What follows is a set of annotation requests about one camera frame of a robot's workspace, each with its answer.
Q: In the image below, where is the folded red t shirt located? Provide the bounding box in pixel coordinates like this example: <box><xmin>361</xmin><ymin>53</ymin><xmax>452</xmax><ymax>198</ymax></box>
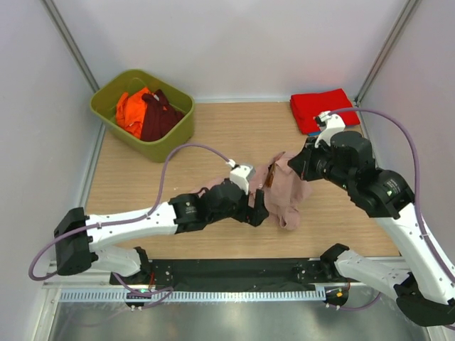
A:
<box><xmin>290</xmin><ymin>88</ymin><xmax>353</xmax><ymax>135</ymax></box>

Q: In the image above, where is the aluminium corner post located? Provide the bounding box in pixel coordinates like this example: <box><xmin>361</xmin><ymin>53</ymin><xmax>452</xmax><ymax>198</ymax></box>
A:
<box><xmin>354</xmin><ymin>0</ymin><xmax>422</xmax><ymax>104</ymax></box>
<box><xmin>41</xmin><ymin>0</ymin><xmax>100</xmax><ymax>92</ymax></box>

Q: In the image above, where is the aluminium frame rail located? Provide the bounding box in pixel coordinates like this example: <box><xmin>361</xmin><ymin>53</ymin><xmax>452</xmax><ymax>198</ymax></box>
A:
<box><xmin>42</xmin><ymin>259</ymin><xmax>433</xmax><ymax>289</ymax></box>

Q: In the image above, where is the orange t shirt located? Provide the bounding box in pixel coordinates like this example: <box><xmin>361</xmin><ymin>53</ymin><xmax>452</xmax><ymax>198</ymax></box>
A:
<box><xmin>115</xmin><ymin>87</ymin><xmax>154</xmax><ymax>139</ymax></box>

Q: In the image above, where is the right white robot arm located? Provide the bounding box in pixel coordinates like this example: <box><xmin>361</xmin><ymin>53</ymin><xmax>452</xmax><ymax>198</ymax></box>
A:
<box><xmin>288</xmin><ymin>131</ymin><xmax>454</xmax><ymax>327</ymax></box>

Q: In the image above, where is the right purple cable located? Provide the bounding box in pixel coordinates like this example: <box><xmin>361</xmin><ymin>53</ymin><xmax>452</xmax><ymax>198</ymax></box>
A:
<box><xmin>328</xmin><ymin>107</ymin><xmax>455</xmax><ymax>281</ymax></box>

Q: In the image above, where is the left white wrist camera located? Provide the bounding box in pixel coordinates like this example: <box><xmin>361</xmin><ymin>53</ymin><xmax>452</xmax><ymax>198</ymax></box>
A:
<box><xmin>226</xmin><ymin>159</ymin><xmax>256</xmax><ymax>195</ymax></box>

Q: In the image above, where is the slotted cable duct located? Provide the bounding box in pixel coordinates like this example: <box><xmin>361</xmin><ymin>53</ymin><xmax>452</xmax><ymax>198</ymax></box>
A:
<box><xmin>59</xmin><ymin>287</ymin><xmax>326</xmax><ymax>303</ymax></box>

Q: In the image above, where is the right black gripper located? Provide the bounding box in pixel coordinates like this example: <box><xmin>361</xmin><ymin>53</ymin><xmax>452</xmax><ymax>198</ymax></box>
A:
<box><xmin>289</xmin><ymin>136</ymin><xmax>354</xmax><ymax>192</ymax></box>

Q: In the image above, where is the maroon t shirt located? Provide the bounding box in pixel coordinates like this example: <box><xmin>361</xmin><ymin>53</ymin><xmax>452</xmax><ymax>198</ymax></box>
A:
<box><xmin>140</xmin><ymin>90</ymin><xmax>184</xmax><ymax>142</ymax></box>

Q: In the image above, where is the green plastic bin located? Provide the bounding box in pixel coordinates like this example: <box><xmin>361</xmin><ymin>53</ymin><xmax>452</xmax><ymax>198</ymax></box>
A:
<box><xmin>90</xmin><ymin>69</ymin><xmax>195</xmax><ymax>163</ymax></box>

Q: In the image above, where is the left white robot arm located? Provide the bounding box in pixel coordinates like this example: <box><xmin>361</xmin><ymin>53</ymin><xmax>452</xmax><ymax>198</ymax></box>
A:
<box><xmin>54</xmin><ymin>179</ymin><xmax>269</xmax><ymax>284</ymax></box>

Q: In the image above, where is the left aluminium corner post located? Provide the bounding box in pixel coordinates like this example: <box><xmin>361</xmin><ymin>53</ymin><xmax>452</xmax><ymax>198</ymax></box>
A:
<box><xmin>41</xmin><ymin>0</ymin><xmax>100</xmax><ymax>92</ymax></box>

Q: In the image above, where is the pink t shirt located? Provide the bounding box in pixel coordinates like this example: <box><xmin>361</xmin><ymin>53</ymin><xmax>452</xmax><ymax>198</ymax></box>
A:
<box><xmin>191</xmin><ymin>151</ymin><xmax>311</xmax><ymax>230</ymax></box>

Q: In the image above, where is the right aluminium corner post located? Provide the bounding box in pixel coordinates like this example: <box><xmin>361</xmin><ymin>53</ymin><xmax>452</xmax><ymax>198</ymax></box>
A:
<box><xmin>354</xmin><ymin>0</ymin><xmax>422</xmax><ymax>104</ymax></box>

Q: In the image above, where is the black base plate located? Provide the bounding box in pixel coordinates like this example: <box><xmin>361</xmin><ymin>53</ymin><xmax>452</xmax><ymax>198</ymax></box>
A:
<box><xmin>123</xmin><ymin>258</ymin><xmax>353</xmax><ymax>292</ymax></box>

